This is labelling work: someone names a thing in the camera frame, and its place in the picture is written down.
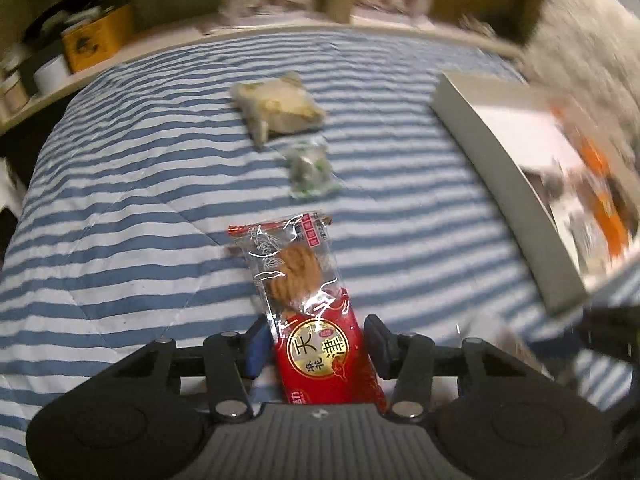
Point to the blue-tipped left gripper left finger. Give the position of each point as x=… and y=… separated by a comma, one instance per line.
x=231, y=360

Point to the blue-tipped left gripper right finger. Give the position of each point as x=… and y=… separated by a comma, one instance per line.
x=407, y=359

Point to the red biscuit packet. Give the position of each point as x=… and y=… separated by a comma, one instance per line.
x=319, y=347

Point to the small green candy packet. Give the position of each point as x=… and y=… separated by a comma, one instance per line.
x=310, y=171

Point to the orange snack bag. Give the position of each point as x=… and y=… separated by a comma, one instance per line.
x=597, y=187

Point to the cream yellow pastry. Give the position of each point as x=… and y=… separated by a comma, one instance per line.
x=280, y=105

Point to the blue white striped blanket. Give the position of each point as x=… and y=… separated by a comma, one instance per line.
x=119, y=280

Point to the white cardboard tray box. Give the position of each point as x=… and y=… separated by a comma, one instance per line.
x=507, y=131

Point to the white cup on shelf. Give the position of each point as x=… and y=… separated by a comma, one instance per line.
x=52, y=75

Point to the yellow cardboard box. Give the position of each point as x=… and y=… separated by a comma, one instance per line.
x=98, y=41

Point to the fluffy white pillow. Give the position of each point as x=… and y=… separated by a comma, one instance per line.
x=590, y=50

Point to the wooden headboard shelf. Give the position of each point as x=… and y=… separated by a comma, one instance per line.
x=250, y=10

